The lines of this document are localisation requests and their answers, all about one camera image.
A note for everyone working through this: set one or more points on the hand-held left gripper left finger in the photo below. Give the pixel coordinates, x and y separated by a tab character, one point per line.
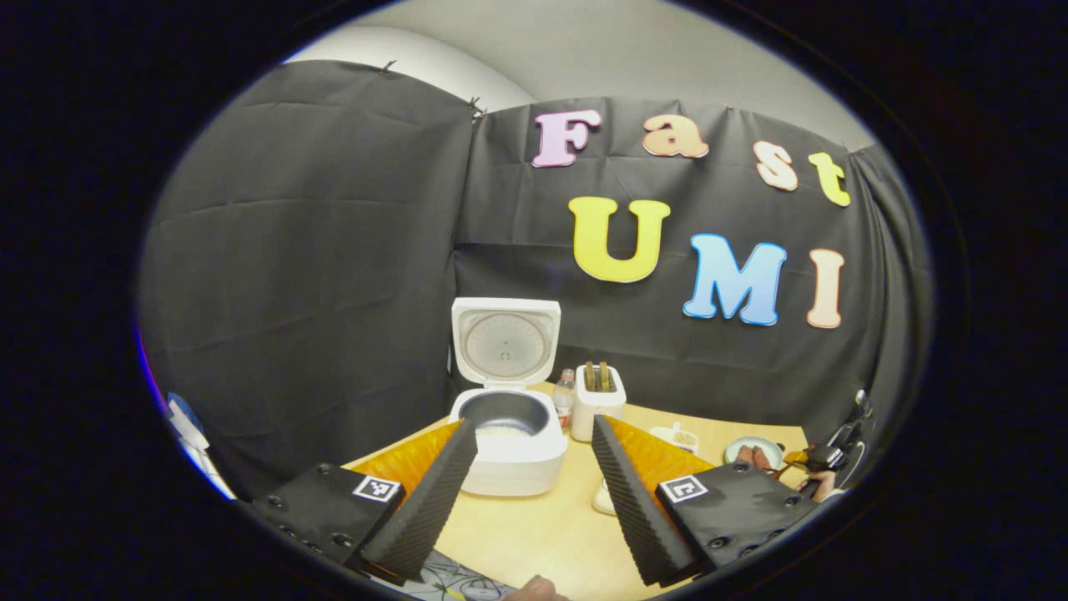
434	501

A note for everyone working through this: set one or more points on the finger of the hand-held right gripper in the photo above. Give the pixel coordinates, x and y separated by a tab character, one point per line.
822	457

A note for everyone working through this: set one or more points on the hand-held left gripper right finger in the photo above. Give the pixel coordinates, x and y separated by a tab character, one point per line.
634	509

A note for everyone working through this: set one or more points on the clear container of rice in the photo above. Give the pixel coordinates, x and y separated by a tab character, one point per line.
602	499

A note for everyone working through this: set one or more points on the white rice cooker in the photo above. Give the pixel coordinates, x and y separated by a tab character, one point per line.
517	467

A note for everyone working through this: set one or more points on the pale green plate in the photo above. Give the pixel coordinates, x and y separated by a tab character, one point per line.
772	446

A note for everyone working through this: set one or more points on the brown meat piece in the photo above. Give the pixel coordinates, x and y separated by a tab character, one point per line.
745	455
761	457

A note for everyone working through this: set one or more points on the white divided bean dish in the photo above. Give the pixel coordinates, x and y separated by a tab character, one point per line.
677	436

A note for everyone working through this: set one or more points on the white toaster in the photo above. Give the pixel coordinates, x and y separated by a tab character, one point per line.
596	413

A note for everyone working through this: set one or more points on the clear plastic bottle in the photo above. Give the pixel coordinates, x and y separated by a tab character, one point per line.
564	405

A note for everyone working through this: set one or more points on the brown bread slice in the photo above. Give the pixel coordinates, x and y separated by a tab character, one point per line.
589	376
603	376

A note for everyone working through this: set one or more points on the white and blue sheet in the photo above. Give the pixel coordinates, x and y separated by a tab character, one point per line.
188	426

